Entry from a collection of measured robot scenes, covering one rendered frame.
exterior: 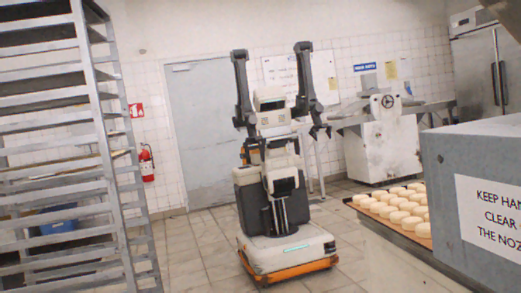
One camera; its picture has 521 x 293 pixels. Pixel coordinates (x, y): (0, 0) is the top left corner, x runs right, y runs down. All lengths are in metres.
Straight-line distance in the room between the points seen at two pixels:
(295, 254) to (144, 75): 3.36
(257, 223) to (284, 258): 0.39
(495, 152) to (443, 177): 0.09
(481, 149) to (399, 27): 6.18
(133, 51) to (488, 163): 5.08
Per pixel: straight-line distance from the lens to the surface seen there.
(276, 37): 5.63
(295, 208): 3.04
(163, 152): 5.24
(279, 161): 2.67
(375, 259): 1.21
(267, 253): 2.71
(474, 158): 0.42
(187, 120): 5.28
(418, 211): 1.04
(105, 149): 1.54
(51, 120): 1.63
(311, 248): 2.80
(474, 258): 0.47
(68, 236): 1.68
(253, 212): 2.94
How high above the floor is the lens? 1.23
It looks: 5 degrees down
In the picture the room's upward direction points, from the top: 9 degrees counter-clockwise
